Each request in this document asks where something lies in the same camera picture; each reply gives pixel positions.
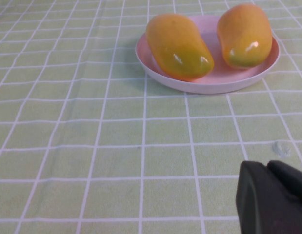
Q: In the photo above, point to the yellow plastic mango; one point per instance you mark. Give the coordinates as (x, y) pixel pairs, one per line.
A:
(175, 44)

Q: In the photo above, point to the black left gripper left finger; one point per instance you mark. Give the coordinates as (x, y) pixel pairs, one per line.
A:
(263, 207)

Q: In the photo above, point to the orange-blushed plastic mango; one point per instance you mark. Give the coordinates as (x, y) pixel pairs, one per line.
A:
(246, 34)

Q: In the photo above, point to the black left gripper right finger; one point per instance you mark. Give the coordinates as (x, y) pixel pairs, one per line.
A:
(292, 180)

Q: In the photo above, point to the pink round plate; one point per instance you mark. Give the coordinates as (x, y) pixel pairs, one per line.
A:
(214, 83)

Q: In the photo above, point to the green checked tablecloth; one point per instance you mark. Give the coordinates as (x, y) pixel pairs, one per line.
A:
(92, 146)

